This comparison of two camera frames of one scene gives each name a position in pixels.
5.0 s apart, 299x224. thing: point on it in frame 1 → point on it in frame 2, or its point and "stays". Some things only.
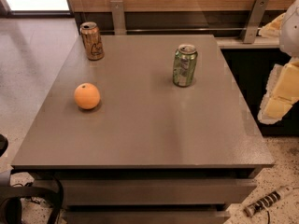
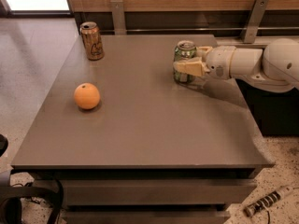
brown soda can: (92, 40) stays
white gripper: (290, 32) → (219, 62)
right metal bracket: (254, 21) stays
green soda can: (184, 64) stays
